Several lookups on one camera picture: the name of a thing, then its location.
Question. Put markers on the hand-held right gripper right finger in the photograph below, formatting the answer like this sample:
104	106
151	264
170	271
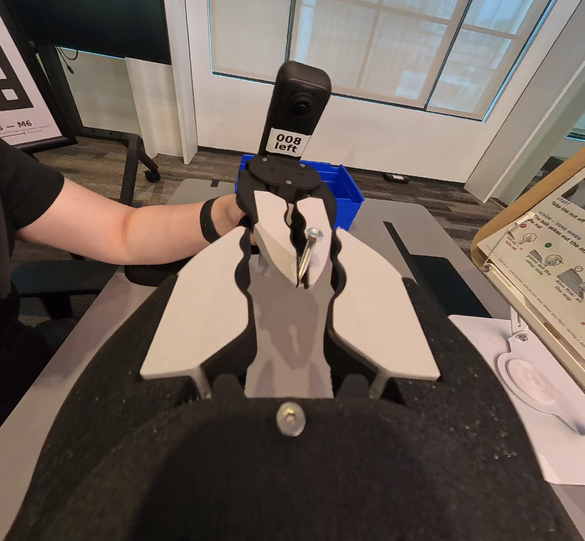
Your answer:
384	317

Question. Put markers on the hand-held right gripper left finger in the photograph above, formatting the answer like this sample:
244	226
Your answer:
201	312

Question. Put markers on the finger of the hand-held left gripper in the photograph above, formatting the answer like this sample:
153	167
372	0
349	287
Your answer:
317	212
272	230

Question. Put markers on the blue plastic bin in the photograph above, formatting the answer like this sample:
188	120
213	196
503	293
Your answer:
347	198

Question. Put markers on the silver bolt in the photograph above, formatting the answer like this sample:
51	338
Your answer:
307	253

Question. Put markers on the person's left forearm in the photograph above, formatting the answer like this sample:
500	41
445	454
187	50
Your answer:
114	226

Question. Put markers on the small black floor device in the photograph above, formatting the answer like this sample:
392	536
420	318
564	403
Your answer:
396	178

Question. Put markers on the wooden document stand white base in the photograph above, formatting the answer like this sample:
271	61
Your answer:
484	344

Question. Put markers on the dark teal chair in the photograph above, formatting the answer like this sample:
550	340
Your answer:
59	280

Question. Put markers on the black monitor stand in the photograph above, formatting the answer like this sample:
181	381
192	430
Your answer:
132	153

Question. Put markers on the white framed window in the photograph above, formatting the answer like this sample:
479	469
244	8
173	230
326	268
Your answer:
365	25

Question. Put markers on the printed instruction sheet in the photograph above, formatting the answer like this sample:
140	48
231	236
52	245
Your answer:
548	248

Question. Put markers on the black monitor screen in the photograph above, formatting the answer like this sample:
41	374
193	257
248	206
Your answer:
91	2

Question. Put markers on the framed black white marker sign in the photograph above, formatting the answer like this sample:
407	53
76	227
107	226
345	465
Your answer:
23	107

